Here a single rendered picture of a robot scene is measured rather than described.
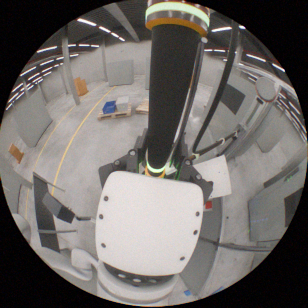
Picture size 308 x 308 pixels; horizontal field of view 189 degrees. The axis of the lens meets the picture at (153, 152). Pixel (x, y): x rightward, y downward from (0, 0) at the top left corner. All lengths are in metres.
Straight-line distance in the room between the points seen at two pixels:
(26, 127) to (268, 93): 6.66
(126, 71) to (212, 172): 7.24
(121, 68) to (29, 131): 6.66
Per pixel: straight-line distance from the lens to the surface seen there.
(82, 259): 0.70
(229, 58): 0.15
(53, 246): 2.07
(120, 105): 3.20
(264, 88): 0.75
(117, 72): 7.51
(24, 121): 6.11
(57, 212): 0.82
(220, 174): 0.63
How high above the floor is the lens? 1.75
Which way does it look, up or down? 55 degrees down
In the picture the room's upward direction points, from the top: 5 degrees clockwise
